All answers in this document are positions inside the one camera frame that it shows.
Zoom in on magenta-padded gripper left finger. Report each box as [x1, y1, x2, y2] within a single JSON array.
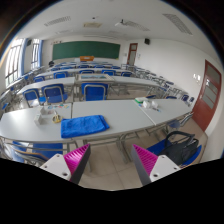
[[39, 143, 92, 185]]

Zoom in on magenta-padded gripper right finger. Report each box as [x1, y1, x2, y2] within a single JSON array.
[[130, 143, 183, 187]]

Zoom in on blue towel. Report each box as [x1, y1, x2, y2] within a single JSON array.
[[60, 114, 111, 139]]

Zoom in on blue metal-framed chair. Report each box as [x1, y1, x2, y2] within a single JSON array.
[[22, 88, 46, 108], [81, 82, 109, 102], [11, 140, 64, 164], [41, 83, 69, 105]]

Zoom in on red-brown door with glass panes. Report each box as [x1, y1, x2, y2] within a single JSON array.
[[191, 59, 223, 133]]

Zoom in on group of blue classroom chairs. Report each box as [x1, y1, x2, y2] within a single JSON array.
[[0, 60, 196, 111]]

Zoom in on rows of grey desks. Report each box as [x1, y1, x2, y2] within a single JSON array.
[[0, 59, 188, 111]]

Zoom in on teal-topped grey desk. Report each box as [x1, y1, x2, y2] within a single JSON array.
[[79, 73, 115, 82]]

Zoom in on large classroom window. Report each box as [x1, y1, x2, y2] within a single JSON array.
[[4, 38, 25, 88]]

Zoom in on orange wooden lectern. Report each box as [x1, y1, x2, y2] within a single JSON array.
[[79, 55, 95, 63]]

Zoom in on blue window curtain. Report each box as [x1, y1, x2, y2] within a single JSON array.
[[20, 38, 28, 76], [38, 39, 44, 68]]

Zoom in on narrow classroom window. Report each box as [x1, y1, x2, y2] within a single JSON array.
[[30, 38, 41, 70]]

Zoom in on green chalkboard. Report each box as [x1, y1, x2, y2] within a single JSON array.
[[52, 40, 121, 61]]

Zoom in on group of ceiling lights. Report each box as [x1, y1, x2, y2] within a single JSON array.
[[43, 13, 194, 36]]

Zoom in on ceiling air vent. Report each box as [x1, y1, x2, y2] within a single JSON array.
[[83, 21, 103, 29]]

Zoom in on white ceiling projector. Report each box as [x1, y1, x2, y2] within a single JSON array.
[[114, 19, 129, 28]]

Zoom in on yellow-handled scissors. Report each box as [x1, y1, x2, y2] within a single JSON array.
[[51, 111, 64, 124]]

